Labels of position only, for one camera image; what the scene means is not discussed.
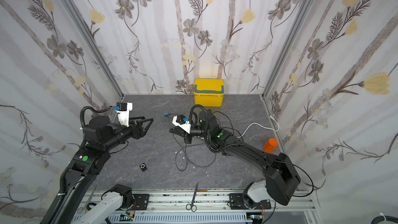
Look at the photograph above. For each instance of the black mp3 player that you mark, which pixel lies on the black mp3 player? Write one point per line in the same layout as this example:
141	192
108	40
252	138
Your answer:
143	167

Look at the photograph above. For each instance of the white slotted cable duct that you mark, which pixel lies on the white slotted cable duct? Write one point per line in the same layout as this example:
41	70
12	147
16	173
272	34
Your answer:
181	218

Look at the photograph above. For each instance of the orange cylindrical bottle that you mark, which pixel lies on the orange cylindrical bottle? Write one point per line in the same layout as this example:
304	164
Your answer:
270	145

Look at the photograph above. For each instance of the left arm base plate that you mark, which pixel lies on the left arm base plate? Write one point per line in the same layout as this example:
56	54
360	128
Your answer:
138	202

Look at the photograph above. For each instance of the yellow storage box grey handle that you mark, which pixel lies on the yellow storage box grey handle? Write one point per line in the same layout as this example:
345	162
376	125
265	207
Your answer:
209	92

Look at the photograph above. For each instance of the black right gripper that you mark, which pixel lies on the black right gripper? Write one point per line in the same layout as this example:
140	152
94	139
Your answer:
188	134

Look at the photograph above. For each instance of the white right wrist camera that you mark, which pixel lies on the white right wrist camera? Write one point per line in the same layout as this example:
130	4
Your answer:
182	122

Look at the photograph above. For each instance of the black handled scissors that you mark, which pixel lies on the black handled scissors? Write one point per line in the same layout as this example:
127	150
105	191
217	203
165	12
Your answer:
191	206

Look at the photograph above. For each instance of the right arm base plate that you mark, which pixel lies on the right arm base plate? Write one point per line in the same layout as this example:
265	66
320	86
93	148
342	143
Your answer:
239	202

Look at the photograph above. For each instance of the silver surgical scissors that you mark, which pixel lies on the silver surgical scissors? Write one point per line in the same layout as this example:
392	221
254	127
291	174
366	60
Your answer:
84	209

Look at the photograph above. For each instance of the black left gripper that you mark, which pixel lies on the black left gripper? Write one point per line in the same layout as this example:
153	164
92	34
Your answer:
140	132

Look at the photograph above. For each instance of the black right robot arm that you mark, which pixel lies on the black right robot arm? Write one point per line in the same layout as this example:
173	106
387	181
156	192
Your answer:
280	176

